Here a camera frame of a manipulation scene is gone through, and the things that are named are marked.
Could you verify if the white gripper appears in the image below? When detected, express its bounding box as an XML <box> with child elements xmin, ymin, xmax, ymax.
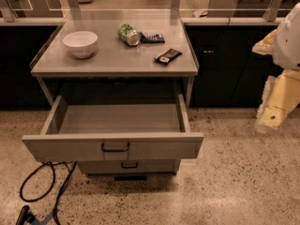
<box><xmin>252</xmin><ymin>3</ymin><xmax>300</xmax><ymax>133</ymax></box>

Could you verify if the grey top drawer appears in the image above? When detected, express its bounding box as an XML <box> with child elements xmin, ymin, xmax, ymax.
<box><xmin>22</xmin><ymin>96</ymin><xmax>203</xmax><ymax>162</ymax></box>

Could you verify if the grey drawer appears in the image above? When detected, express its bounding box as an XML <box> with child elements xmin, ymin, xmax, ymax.
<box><xmin>22</xmin><ymin>96</ymin><xmax>203</xmax><ymax>162</ymax></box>
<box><xmin>78</xmin><ymin>159</ymin><xmax>181</xmax><ymax>175</ymax></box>

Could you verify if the grey drawer cabinet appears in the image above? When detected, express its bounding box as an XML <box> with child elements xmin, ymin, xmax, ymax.
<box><xmin>22</xmin><ymin>10</ymin><xmax>203</xmax><ymax>176</ymax></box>

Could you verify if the grey bottom drawer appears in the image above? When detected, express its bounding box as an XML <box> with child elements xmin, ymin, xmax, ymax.
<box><xmin>78</xmin><ymin>159</ymin><xmax>181</xmax><ymax>175</ymax></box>

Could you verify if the dark counter cabinet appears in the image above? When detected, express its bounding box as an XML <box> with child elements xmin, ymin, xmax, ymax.
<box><xmin>0</xmin><ymin>24</ymin><xmax>281</xmax><ymax>109</ymax></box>

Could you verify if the grey background desk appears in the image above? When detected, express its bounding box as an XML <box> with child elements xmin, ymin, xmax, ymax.
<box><xmin>207</xmin><ymin>0</ymin><xmax>300</xmax><ymax>17</ymax></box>

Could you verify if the black snack packet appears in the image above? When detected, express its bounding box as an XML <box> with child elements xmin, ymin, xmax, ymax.
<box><xmin>154</xmin><ymin>49</ymin><xmax>182</xmax><ymax>66</ymax></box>

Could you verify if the blue snack packet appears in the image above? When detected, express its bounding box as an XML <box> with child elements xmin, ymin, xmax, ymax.
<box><xmin>140</xmin><ymin>33</ymin><xmax>165</xmax><ymax>44</ymax></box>

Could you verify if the green soda can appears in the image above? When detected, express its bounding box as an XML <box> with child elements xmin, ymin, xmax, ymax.
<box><xmin>117</xmin><ymin>22</ymin><xmax>140</xmax><ymax>46</ymax></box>

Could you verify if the white ceramic bowl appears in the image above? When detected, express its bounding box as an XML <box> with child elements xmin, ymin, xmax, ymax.
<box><xmin>63</xmin><ymin>31</ymin><xmax>98</xmax><ymax>58</ymax></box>

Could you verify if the black plug connector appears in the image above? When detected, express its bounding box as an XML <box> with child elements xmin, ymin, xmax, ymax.
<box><xmin>16</xmin><ymin>205</ymin><xmax>35</xmax><ymax>225</ymax></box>

